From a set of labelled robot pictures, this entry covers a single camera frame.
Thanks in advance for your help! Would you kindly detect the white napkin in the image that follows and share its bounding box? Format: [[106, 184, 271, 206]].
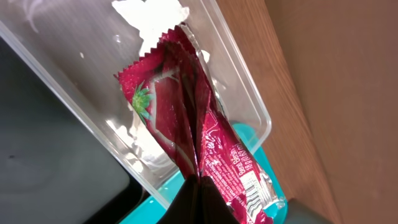
[[105, 0, 218, 175]]

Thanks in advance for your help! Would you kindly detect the clear plastic bin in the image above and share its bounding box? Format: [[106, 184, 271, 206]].
[[1, 0, 272, 207]]

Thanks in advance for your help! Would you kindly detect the teal serving tray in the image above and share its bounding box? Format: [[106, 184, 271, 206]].
[[121, 123, 288, 224]]

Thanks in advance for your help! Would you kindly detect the cardboard backdrop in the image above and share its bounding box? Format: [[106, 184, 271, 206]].
[[266, 0, 397, 223]]

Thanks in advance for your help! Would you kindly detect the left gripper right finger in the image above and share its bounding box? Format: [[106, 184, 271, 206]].
[[200, 176, 239, 224]]

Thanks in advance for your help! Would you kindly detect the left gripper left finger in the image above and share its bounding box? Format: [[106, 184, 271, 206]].
[[157, 175, 201, 224]]

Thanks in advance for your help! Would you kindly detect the red snack wrapper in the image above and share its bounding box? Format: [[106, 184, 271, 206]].
[[116, 24, 280, 224]]

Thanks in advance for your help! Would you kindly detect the black plastic tray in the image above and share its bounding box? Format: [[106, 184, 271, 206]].
[[1, 42, 144, 223]]

